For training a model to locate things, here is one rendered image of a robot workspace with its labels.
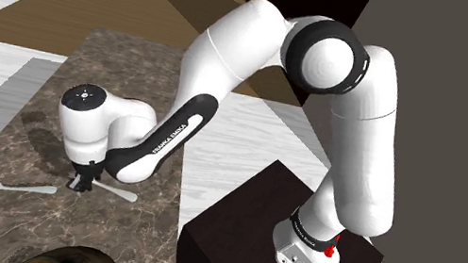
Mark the dark robot stand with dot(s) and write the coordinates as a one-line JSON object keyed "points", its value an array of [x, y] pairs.
{"points": [[234, 252]]}

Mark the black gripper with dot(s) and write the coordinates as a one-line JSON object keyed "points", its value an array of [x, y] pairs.
{"points": [[87, 173]]}

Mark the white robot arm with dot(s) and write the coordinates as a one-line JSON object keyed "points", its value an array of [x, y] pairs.
{"points": [[353, 144]]}

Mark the white plastic fork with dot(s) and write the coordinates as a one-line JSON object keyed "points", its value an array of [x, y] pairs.
{"points": [[21, 188]]}

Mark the white plastic utensil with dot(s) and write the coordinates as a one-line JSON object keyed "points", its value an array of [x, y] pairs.
{"points": [[118, 191]]}

